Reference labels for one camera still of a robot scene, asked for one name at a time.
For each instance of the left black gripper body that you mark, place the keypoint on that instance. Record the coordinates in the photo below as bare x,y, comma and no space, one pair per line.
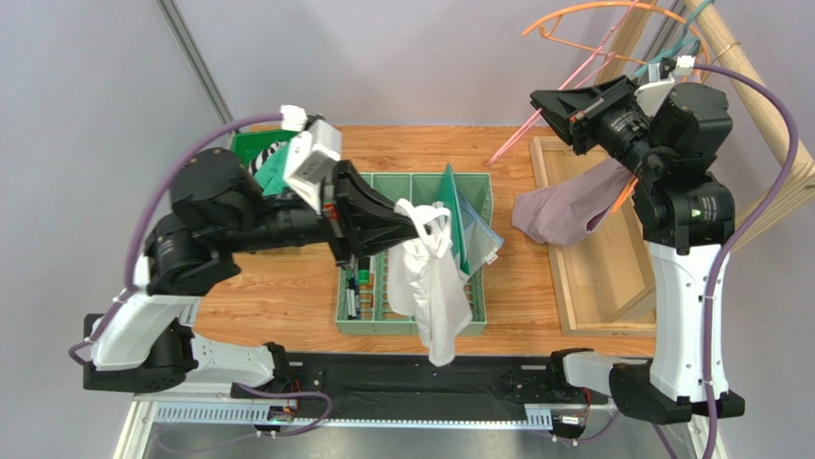
333,225

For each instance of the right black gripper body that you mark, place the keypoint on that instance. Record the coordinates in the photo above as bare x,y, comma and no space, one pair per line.
587,119

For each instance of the green tank top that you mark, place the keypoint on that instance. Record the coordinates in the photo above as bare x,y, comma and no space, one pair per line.
271,175

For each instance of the orange clothes hanger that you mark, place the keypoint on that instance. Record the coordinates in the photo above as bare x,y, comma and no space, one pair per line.
615,51

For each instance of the black white striped tank top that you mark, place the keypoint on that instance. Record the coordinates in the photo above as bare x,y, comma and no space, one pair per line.
270,153

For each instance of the teal plastic hanger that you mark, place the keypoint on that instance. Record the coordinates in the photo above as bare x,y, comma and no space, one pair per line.
685,44

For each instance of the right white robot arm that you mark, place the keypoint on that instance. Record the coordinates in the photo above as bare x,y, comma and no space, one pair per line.
687,216

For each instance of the mauve tank top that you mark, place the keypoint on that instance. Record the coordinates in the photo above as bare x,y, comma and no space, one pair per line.
565,214

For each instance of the black marker green cap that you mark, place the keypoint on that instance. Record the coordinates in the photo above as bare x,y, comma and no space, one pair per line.
363,277

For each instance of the white pen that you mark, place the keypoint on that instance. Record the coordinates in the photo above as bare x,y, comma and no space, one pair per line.
352,295

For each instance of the green plastic tray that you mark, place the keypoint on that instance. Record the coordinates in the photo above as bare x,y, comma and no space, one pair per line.
248,145

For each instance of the clear zip pouch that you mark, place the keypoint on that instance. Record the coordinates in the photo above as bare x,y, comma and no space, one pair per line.
481,242

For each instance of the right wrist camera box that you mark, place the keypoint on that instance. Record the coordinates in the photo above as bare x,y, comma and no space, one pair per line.
662,77

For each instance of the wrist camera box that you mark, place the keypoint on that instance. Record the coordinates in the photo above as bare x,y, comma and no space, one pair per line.
312,153
662,77

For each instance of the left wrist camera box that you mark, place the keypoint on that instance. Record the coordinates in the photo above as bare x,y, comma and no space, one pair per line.
312,153

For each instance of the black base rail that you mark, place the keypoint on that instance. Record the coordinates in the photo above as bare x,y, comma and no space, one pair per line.
534,393

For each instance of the aluminium frame post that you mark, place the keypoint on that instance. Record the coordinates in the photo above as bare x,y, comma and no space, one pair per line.
179,28

